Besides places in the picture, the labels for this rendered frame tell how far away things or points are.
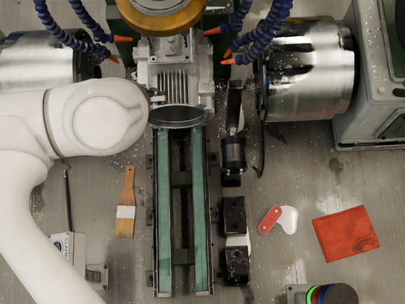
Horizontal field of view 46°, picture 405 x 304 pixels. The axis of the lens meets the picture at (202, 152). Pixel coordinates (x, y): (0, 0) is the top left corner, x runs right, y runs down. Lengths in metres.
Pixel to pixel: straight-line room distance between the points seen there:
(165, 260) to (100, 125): 0.64
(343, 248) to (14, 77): 0.92
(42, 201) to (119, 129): 0.83
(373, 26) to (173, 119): 0.53
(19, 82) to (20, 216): 0.55
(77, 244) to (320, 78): 0.64
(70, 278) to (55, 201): 0.83
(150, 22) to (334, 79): 0.43
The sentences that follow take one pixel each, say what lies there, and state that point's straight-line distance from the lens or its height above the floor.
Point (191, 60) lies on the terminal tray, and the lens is 1.10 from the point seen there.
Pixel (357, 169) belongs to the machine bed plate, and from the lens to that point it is 1.41.
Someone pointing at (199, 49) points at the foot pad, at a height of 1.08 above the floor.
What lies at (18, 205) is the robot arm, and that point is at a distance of 0.66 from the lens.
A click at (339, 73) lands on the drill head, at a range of 1.11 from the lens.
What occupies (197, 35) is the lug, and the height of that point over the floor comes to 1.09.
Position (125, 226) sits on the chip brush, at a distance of 1.34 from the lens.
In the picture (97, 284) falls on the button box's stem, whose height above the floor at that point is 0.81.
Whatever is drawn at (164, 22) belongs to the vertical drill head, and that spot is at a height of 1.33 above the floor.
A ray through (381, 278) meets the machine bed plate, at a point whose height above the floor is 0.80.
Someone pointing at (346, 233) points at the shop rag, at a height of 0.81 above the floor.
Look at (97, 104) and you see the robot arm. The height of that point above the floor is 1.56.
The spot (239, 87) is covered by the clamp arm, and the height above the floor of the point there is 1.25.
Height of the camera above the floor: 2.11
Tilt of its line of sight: 73 degrees down
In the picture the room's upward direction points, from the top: 6 degrees counter-clockwise
